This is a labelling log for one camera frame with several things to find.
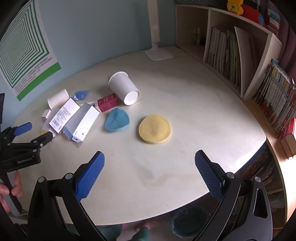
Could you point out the small white paper cup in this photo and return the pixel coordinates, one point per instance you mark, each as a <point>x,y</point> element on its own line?
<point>56,98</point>

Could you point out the dark green trash bin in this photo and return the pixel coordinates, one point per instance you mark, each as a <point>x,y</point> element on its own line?
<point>189,222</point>

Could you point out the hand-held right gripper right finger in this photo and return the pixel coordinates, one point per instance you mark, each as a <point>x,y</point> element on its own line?
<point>208,176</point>

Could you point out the upright books with light covers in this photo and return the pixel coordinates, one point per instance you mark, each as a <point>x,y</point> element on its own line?
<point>272,19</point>

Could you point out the yellow plush toy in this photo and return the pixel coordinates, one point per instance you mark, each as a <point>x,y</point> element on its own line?
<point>234,7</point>

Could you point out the person's left leg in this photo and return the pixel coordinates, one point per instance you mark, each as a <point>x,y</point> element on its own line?
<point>111,233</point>

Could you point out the green striped wall poster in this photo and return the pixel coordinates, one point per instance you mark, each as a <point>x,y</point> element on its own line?
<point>20,46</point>

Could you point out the white box with barcode label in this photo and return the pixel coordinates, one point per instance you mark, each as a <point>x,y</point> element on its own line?
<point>62,115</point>

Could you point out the pile of flat-lying books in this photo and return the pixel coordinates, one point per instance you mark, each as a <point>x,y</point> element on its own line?
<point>256,164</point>

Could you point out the white wooden bookshelf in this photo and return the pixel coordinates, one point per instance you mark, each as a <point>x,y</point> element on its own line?
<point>266,39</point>

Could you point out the red bag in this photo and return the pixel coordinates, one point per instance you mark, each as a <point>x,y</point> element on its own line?
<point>252,15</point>

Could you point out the row of thin magazines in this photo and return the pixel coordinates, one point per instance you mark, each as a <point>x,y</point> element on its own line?
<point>222,53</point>

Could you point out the person's leg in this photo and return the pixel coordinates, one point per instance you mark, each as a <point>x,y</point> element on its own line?
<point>142,234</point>
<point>111,233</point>

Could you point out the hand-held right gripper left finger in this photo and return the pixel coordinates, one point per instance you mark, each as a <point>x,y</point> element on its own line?
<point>91,178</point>

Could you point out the long white box blue end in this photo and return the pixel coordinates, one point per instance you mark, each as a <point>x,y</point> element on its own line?
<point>81,122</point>

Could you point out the red thick book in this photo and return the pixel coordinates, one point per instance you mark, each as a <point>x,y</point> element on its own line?
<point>289,139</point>

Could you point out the blue round sponge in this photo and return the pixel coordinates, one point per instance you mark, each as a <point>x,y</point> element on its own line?
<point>116,121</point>

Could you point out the person's right leg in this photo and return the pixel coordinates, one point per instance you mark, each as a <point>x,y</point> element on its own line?
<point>142,234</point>

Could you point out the person's left hand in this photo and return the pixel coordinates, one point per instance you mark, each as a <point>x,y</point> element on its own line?
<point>18,185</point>

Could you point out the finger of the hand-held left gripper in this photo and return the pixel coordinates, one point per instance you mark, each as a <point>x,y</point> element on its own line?
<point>44,138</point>
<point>23,127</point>

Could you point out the row of colourful paperback books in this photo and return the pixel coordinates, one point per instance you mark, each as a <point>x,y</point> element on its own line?
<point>275,97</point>

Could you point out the dark red carton box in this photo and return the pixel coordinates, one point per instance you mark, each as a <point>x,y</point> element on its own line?
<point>107,103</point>

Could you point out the yellow round sponge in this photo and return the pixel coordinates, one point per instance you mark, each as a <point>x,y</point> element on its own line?
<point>155,128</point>

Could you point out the large white paper cup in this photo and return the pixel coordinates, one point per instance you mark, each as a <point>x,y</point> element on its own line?
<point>122,87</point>

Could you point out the white desk lamp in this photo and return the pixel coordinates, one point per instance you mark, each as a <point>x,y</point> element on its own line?
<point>159,55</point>

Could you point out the clear bag of blue pieces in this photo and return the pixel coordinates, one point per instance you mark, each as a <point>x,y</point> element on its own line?
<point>81,95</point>

